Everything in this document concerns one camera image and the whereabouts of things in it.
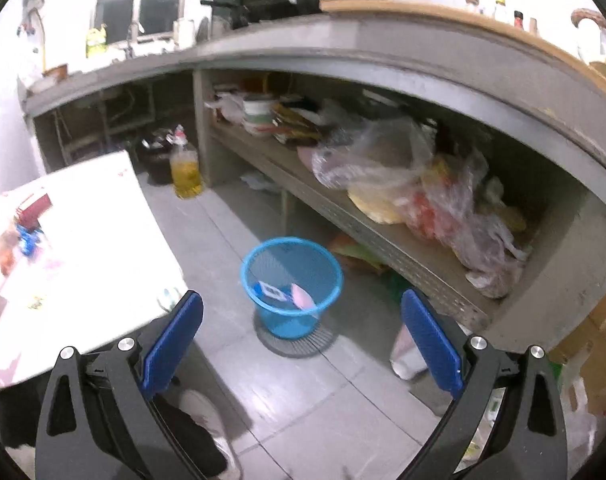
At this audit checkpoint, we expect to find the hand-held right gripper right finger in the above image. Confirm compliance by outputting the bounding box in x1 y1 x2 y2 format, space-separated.
398 287 569 480

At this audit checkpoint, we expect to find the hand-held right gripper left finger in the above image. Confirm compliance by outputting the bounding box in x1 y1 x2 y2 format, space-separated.
35 290 234 480

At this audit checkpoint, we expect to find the blue plastic mesh waste basket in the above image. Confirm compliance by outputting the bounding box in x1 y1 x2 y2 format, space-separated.
240 236 345 341

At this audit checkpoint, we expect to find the white floor bag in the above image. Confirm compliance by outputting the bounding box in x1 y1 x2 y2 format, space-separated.
389 327 429 381

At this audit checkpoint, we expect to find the person's black trouser leg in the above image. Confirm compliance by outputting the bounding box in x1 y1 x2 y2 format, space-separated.
153 400 229 478

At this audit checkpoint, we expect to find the blue and white packet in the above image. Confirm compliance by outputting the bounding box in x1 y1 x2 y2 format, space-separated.
255 280 291 302

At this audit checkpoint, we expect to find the colourful packaging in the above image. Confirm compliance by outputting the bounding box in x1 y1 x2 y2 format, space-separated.
330 232 399 276

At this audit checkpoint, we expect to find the pink balloon print tablecloth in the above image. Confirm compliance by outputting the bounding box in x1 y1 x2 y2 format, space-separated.
0 150 190 401

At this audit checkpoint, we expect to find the pink wrapper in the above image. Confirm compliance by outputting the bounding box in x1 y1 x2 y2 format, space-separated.
290 282 320 318

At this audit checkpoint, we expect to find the clear bag with red contents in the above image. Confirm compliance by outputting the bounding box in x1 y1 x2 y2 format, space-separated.
398 152 529 273

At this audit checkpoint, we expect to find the yellow packet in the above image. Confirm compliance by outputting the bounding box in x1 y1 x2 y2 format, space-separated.
348 182 406 224

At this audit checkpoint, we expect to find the cooking oil bottle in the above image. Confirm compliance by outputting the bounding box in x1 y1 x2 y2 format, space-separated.
169 125 204 200

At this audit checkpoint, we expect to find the cardboard box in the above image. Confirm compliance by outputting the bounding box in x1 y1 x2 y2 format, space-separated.
548 287 606 416

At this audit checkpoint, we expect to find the black bucket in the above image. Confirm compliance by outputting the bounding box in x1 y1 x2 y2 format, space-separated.
135 130 176 186

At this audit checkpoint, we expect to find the large clear plastic bag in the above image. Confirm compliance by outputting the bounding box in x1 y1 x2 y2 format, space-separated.
311 116 436 191

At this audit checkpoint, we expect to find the concrete shelf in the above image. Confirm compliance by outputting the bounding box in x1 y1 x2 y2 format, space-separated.
210 120 489 331

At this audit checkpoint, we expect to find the white plastic bag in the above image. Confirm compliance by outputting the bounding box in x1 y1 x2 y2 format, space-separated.
205 91 246 125

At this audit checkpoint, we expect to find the stack of white bowls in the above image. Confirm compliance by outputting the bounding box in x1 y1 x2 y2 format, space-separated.
242 95 276 137

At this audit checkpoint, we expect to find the stack of flat dark packets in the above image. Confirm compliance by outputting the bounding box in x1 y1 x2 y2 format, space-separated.
273 97 329 146

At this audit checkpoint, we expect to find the concrete kitchen counter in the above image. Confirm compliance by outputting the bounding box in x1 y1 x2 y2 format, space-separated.
18 2 606 356

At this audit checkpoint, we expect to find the white cup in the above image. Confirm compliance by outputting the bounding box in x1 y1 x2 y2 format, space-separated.
173 17 196 51

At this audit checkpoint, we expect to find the yellow-green detergent bottle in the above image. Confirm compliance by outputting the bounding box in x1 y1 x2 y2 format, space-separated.
85 24 108 58

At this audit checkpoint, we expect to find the dark window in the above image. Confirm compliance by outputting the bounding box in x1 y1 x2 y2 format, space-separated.
94 0 186 43

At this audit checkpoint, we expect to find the round wire rack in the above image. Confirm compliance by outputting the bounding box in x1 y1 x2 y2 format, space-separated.
253 310 336 358

